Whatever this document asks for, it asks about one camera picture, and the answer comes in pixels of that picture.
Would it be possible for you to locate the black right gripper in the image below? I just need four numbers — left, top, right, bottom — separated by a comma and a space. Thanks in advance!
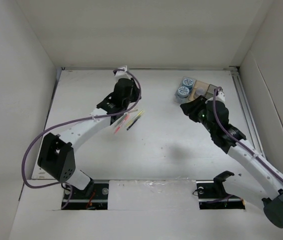
180, 94, 216, 134

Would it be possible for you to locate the clear jar of paper clips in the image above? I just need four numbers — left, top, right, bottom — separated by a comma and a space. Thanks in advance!
195, 87, 207, 96

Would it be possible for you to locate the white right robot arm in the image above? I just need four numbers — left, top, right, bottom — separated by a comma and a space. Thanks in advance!
180, 96, 283, 229

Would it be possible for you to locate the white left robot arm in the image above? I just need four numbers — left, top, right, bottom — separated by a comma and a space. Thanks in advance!
37, 78, 140, 199

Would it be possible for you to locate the clear plastic bin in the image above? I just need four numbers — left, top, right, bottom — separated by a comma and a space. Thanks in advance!
174, 76, 197, 104

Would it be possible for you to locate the green highlighter pen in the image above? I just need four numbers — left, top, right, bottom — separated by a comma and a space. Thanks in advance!
114, 113, 129, 128

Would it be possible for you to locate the grey plastic bin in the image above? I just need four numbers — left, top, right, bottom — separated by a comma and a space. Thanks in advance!
205, 84, 219, 100

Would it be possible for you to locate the pink highlighter pen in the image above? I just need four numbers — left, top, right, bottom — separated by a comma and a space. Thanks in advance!
113, 113, 130, 134

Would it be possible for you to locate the yellow highlighter pen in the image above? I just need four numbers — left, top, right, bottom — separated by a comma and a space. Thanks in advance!
125, 110, 145, 129

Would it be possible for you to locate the black pen refill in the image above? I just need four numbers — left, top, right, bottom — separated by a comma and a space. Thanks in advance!
126, 115, 142, 131

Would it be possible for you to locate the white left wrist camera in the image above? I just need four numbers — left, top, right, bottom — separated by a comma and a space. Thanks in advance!
113, 65, 130, 81

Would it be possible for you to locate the aluminium rail on right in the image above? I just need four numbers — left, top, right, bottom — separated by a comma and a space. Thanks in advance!
229, 67, 265, 157

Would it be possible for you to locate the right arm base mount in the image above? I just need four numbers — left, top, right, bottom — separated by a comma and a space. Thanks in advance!
192, 180, 246, 210

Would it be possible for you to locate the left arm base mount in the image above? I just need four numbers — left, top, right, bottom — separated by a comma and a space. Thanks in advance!
61, 180, 110, 211

